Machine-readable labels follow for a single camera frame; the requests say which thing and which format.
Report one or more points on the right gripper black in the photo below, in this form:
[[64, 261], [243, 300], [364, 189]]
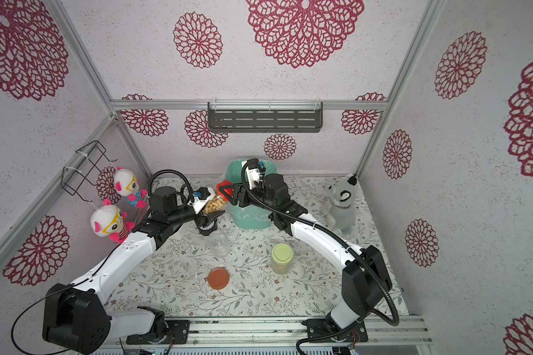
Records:
[[242, 194]]

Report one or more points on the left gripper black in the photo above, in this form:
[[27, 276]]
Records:
[[201, 217]]

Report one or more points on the red jar lid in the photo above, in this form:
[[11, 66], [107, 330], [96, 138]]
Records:
[[225, 189]]

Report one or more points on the red lid peanut jar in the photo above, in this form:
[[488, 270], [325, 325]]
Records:
[[218, 203]]

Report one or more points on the brown jar lid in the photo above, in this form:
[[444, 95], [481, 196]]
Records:
[[218, 278]]

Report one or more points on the glass peanut jar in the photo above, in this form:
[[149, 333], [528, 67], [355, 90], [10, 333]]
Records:
[[218, 243]]

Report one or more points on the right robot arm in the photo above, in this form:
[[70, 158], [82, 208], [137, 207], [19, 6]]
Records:
[[365, 281]]

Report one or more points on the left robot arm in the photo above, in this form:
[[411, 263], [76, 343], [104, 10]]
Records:
[[75, 317]]

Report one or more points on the black alarm clock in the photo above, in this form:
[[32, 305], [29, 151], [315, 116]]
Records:
[[207, 230]]

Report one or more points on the green trash bin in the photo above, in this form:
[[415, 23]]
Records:
[[250, 217]]

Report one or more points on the green lid peanut jar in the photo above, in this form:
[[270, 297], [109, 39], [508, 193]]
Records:
[[282, 258]]

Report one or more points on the plush toy blue dotted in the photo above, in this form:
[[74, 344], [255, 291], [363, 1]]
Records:
[[127, 185]]

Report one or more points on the plush toy red striped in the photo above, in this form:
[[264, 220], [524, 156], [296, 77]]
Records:
[[110, 221]]

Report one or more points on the grey husky plush toy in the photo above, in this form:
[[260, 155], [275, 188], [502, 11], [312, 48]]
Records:
[[339, 211]]

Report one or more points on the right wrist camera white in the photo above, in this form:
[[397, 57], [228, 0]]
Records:
[[254, 171]]

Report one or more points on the dark grey wall shelf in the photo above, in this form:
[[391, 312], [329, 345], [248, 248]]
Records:
[[268, 118]]

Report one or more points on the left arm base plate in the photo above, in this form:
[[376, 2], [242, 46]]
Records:
[[173, 332]]

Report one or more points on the black wire wall rack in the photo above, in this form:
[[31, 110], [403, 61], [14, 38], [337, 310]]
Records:
[[94, 172]]

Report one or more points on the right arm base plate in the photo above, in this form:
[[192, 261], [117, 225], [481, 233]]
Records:
[[326, 331]]

